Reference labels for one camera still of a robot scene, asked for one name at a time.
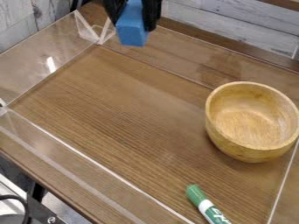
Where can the green dry erase marker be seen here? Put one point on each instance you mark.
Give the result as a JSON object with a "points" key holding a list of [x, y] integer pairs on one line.
{"points": [[208, 210]]}

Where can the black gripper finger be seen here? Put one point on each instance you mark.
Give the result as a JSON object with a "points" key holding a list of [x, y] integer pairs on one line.
{"points": [[151, 13], [113, 8]]}

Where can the blue rectangular block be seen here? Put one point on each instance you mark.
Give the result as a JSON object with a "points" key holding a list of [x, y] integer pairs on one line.
{"points": [[129, 25]]}

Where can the black table leg frame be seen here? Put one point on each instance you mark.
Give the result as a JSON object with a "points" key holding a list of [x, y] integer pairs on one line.
{"points": [[36, 212]]}

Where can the clear acrylic tray wall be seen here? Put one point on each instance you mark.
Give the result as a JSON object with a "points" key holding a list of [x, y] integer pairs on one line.
{"points": [[102, 123]]}

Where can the brown wooden bowl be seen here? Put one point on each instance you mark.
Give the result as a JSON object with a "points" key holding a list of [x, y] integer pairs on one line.
{"points": [[251, 121]]}

